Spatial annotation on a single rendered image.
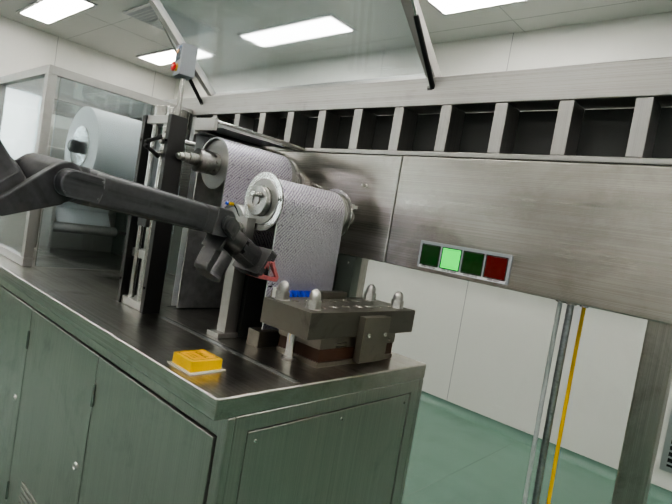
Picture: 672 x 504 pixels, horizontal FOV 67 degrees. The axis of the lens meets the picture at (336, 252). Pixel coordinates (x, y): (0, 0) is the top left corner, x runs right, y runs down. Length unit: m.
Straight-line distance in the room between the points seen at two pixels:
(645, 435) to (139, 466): 1.09
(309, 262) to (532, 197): 0.56
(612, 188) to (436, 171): 0.42
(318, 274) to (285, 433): 0.47
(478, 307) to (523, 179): 2.67
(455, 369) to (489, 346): 0.33
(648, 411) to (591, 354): 2.29
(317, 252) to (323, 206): 0.12
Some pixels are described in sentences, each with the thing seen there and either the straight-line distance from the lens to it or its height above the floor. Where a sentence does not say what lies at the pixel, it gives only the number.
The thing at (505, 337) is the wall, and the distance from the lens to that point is 3.80.
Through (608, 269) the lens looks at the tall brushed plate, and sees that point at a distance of 1.17.
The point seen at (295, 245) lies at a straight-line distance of 1.29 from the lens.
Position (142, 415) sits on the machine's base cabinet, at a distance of 1.20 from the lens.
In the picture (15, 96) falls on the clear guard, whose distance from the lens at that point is 2.44.
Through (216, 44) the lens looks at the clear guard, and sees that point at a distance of 2.04.
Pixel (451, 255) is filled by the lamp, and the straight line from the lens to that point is 1.30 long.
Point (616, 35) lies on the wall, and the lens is 3.92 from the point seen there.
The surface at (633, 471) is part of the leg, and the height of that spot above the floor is 0.80.
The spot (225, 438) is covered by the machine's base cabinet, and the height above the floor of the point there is 0.82.
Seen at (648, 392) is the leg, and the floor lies 0.97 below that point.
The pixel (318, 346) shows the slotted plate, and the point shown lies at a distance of 1.15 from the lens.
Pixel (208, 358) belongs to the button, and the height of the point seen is 0.92.
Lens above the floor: 1.22
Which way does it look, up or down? 3 degrees down
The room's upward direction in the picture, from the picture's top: 9 degrees clockwise
